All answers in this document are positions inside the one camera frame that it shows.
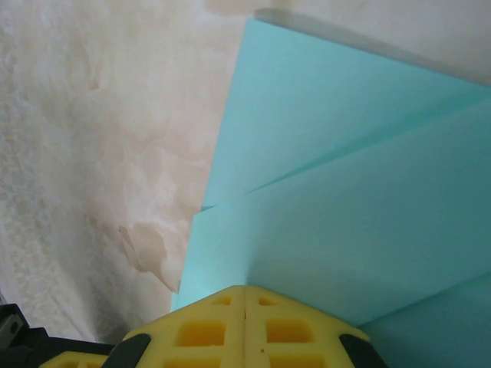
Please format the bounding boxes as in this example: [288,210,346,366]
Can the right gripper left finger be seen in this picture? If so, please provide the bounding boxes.
[114,285,246,368]

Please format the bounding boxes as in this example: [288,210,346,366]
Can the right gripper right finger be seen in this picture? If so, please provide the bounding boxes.
[244,285,389,368]

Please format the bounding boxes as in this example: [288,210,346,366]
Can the teal paper sheet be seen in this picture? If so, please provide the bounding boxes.
[167,17,491,368]

